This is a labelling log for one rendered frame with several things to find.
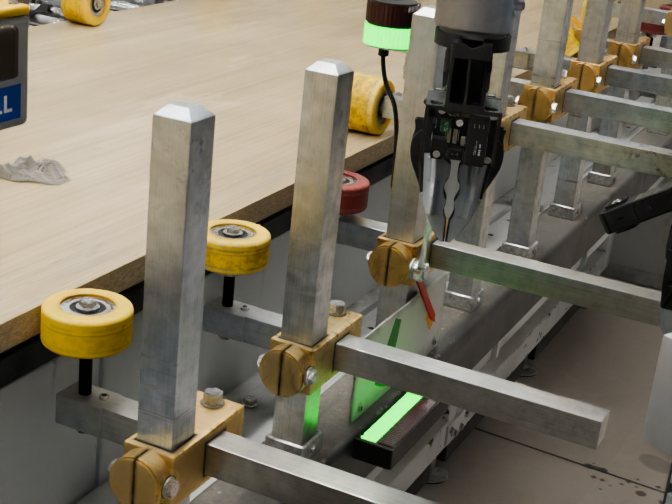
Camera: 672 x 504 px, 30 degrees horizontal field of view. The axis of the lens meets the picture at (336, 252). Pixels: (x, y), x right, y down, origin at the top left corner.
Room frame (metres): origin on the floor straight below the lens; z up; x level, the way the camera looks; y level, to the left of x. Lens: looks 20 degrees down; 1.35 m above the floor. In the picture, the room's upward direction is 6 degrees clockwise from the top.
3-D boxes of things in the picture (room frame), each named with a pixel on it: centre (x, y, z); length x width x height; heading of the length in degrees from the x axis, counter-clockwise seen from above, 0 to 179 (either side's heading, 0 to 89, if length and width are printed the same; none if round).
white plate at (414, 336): (1.34, -0.09, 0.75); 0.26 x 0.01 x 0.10; 156
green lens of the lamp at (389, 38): (1.40, -0.04, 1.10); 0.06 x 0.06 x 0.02
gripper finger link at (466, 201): (1.17, -0.12, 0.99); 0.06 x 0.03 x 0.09; 176
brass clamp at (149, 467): (0.94, 0.12, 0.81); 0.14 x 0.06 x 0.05; 156
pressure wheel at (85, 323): (1.01, 0.21, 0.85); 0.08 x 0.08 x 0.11
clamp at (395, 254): (1.40, -0.09, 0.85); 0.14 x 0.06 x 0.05; 156
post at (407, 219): (1.38, -0.08, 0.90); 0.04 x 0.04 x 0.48; 66
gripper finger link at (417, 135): (1.19, -0.09, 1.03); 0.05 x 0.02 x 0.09; 86
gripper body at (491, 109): (1.16, -0.11, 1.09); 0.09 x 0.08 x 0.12; 176
